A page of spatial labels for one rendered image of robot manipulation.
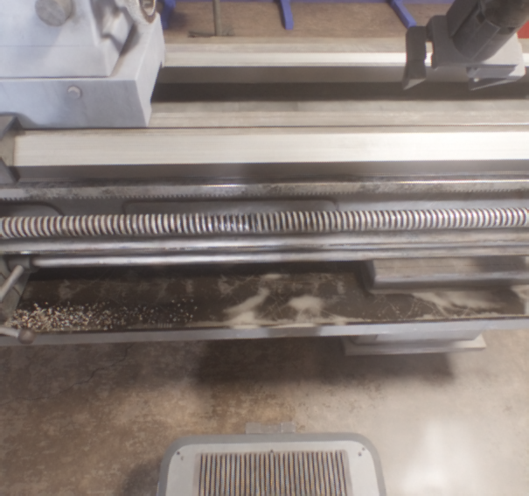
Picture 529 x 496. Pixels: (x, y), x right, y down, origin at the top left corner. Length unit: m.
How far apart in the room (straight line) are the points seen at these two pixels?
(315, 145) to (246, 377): 0.86
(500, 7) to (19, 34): 0.71
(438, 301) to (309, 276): 0.35
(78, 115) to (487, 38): 0.68
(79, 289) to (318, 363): 0.80
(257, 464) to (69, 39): 0.95
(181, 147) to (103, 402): 0.93
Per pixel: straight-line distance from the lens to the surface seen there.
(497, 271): 1.17
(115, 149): 0.77
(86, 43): 0.79
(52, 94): 0.83
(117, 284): 1.11
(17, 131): 0.87
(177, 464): 1.05
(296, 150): 0.74
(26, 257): 0.95
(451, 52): 0.54
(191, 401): 1.35
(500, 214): 0.90
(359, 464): 1.06
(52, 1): 0.76
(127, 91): 0.78
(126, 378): 1.43
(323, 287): 1.05
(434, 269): 1.09
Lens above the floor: 1.28
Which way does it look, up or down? 50 degrees down
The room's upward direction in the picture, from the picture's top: 2 degrees clockwise
